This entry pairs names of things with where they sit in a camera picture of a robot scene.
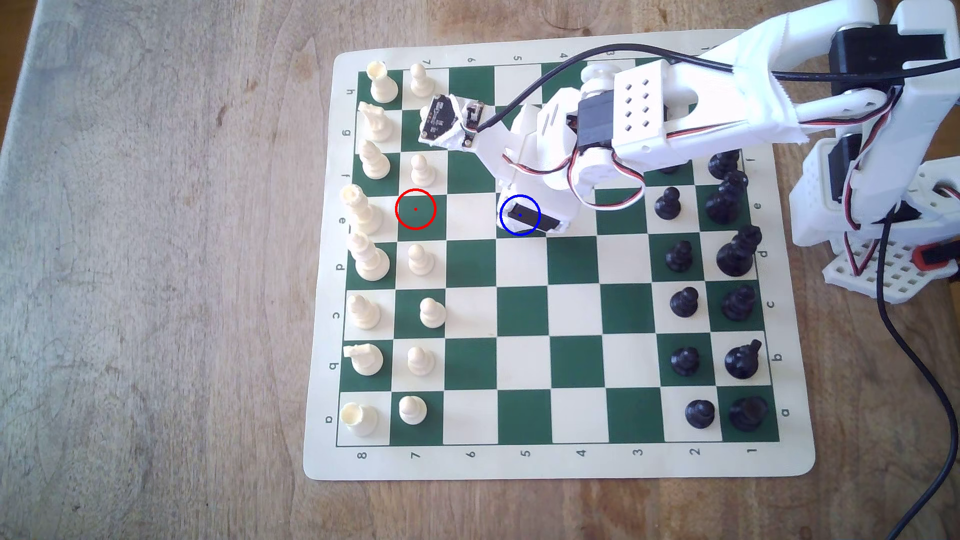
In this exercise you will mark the green and cream chess mat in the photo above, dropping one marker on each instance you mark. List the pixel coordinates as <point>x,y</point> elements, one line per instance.
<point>525,337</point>

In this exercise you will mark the white king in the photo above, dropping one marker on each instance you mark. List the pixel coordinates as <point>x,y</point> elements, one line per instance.
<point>361,212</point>

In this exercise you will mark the black knight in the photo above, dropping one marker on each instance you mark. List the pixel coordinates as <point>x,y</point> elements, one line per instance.
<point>742,361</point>

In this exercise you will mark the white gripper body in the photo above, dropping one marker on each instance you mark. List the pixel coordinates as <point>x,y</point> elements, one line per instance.
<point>534,219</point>

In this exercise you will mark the white perforated base plate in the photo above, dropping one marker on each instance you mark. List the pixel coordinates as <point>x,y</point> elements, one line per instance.
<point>862,276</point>

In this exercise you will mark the white bishop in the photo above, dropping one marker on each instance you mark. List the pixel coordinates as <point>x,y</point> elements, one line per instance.
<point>373,163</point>
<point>364,312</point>

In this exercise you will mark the black queen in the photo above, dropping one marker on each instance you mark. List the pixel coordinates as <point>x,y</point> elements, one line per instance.
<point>736,253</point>

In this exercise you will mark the red clamp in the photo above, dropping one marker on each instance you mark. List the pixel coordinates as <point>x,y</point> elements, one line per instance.
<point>919,259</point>

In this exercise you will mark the black king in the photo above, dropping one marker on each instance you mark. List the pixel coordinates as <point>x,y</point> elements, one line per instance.
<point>725,201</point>

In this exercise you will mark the white queen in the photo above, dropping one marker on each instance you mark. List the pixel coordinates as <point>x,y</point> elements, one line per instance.
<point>370,260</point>

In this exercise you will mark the black rook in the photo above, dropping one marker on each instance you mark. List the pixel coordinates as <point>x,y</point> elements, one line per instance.
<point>748,413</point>

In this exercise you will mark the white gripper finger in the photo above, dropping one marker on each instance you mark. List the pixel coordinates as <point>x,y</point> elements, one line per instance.
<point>536,216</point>
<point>507,187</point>

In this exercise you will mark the small gripper camera module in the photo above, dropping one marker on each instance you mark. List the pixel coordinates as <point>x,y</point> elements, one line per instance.
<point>439,116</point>

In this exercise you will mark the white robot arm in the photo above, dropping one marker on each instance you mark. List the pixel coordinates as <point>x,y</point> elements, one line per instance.
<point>742,86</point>

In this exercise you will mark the black pawn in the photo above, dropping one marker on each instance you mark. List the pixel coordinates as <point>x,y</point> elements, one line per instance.
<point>700,415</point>
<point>667,205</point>
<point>667,168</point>
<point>679,258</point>
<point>684,303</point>
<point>685,362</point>

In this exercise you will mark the white rook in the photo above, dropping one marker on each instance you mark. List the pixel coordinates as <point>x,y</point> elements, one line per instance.
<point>383,86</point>
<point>359,419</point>

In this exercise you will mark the white knight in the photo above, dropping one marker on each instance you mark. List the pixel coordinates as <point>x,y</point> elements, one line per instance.
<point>375,125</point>
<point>365,361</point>

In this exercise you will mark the black bishop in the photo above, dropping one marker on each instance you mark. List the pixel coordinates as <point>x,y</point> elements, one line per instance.
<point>724,164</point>
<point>739,304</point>

